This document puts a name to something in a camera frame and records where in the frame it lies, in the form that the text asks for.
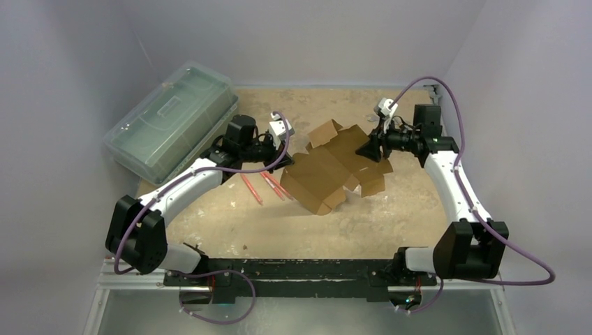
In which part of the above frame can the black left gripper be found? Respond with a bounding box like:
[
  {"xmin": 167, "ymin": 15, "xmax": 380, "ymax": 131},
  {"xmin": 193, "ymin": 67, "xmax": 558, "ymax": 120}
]
[{"xmin": 239, "ymin": 131, "xmax": 294, "ymax": 174}]

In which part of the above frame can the brown cardboard box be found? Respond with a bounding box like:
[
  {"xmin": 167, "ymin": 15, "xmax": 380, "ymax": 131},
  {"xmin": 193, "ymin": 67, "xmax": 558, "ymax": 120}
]
[{"xmin": 280, "ymin": 119, "xmax": 393, "ymax": 216}]

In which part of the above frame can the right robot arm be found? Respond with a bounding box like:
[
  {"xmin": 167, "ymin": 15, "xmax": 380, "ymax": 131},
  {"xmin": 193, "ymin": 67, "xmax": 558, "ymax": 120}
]
[{"xmin": 356, "ymin": 98, "xmax": 509, "ymax": 284}]

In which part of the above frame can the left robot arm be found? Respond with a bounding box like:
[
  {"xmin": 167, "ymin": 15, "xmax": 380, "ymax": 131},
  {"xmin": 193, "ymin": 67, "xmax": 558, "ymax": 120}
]
[{"xmin": 105, "ymin": 112, "xmax": 295, "ymax": 285}]

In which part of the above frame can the clear plastic storage box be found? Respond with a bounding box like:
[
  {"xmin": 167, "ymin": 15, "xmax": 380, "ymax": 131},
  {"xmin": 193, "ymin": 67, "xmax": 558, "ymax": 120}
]
[{"xmin": 103, "ymin": 61, "xmax": 239, "ymax": 186}]

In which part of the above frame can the red pen with label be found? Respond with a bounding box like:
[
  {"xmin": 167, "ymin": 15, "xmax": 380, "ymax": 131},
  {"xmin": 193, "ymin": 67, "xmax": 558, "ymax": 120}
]
[{"xmin": 260, "ymin": 172, "xmax": 285, "ymax": 201}]

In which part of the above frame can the pink pen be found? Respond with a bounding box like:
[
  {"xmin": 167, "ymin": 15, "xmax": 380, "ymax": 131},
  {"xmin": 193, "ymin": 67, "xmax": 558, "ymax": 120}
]
[{"xmin": 240, "ymin": 174, "xmax": 263, "ymax": 206}]

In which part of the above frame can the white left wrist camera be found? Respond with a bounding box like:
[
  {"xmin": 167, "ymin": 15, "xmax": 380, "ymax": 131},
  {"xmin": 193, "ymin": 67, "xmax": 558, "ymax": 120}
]
[{"xmin": 268, "ymin": 119, "xmax": 295, "ymax": 149}]

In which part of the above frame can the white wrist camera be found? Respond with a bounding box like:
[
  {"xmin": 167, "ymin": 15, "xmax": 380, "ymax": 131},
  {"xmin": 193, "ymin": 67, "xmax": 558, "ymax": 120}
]
[
  {"xmin": 373, "ymin": 98, "xmax": 398, "ymax": 133},
  {"xmin": 268, "ymin": 119, "xmax": 295, "ymax": 149}
]

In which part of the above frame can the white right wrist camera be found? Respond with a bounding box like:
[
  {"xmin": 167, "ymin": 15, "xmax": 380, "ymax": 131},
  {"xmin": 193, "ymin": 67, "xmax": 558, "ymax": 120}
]
[{"xmin": 373, "ymin": 98, "xmax": 398, "ymax": 133}]

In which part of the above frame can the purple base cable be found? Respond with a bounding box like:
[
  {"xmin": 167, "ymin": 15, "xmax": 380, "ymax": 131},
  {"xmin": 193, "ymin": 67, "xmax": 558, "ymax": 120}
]
[{"xmin": 177, "ymin": 269, "xmax": 257, "ymax": 325}]

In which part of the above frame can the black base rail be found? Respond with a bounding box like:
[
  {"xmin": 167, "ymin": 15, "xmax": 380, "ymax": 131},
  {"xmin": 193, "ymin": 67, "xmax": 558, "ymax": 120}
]
[{"xmin": 164, "ymin": 255, "xmax": 437, "ymax": 304}]

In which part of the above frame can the aluminium frame rail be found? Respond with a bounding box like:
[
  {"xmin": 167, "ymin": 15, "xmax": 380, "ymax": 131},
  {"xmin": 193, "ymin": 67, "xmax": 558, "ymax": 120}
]
[{"xmin": 83, "ymin": 259, "xmax": 220, "ymax": 334}]

